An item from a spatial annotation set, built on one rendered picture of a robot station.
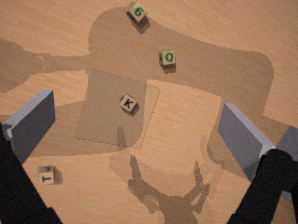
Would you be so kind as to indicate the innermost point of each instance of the beige wooden block with green number 9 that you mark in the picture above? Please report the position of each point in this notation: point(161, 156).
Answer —
point(137, 12)

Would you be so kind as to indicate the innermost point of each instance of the tan block with black letter t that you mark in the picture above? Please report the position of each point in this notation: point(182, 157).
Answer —
point(47, 175)

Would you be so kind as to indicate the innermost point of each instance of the wooden block with green letters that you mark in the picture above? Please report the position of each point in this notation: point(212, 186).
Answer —
point(167, 57)

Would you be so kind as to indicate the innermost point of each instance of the wooden block with letter k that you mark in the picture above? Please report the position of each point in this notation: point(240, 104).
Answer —
point(127, 102)

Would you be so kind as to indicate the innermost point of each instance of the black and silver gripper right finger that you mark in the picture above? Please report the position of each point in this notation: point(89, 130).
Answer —
point(265, 167)

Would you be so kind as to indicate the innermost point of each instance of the tan flat mat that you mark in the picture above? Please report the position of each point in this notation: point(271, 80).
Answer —
point(103, 120)

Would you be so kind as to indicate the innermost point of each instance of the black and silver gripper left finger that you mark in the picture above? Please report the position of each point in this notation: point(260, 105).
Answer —
point(20, 202)

